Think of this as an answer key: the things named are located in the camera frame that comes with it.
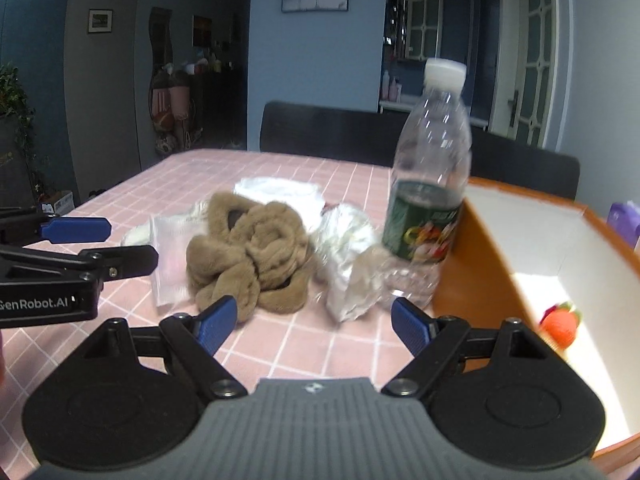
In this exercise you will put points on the black chair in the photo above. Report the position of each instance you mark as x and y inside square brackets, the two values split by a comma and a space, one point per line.
[525, 165]
[330, 130]

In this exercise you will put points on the pink hanging bag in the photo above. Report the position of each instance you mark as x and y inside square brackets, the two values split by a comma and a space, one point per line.
[170, 105]

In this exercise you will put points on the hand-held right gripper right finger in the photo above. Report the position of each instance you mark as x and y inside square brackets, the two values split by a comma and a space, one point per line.
[410, 327]

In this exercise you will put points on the clear plastic packet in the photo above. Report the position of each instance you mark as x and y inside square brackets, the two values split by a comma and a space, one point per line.
[167, 255]

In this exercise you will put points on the white glass-panel door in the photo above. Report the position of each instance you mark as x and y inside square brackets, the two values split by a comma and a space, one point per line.
[535, 50]

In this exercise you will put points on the orange crochet toy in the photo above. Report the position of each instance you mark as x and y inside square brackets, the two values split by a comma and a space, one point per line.
[560, 327]

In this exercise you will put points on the framed wall mirror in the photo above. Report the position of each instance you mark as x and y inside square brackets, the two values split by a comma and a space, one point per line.
[424, 20]

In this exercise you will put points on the purple tissue pack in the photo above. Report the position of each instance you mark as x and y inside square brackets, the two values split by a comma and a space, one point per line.
[625, 220]

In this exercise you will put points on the orange-rimmed white box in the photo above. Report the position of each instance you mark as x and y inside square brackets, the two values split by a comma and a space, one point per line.
[590, 260]

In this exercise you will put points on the wavy wall mirror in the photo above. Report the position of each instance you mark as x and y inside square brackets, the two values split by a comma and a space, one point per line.
[161, 40]

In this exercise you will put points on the green leafy plant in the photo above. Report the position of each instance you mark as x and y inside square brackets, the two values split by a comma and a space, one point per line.
[17, 110]

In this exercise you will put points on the bottles on vanity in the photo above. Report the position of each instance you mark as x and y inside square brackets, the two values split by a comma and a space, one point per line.
[391, 87]

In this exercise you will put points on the white plastic-wrapped pack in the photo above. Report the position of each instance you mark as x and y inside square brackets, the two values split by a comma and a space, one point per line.
[285, 192]

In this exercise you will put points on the small framed picture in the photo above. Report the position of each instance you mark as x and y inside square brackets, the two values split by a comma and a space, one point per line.
[100, 21]

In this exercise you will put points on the pink checked tablecloth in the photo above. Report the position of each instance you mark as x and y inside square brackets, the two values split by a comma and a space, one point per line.
[300, 345]

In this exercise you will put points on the dark framed picture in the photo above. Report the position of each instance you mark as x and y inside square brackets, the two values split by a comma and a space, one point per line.
[202, 30]

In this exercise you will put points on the brown plush scarf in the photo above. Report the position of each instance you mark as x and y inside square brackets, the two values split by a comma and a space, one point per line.
[250, 250]

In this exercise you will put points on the clear water bottle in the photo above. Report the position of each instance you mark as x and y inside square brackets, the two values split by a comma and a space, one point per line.
[430, 150]

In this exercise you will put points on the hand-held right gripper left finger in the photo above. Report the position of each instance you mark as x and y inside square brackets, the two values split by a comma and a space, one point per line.
[217, 325]

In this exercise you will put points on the white soft cloth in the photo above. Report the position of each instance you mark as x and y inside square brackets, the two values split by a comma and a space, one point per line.
[135, 235]

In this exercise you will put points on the small cardboard box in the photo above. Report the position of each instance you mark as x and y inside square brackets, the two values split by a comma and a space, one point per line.
[59, 202]

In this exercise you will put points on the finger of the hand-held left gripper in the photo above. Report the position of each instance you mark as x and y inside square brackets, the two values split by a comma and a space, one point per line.
[75, 230]
[125, 260]

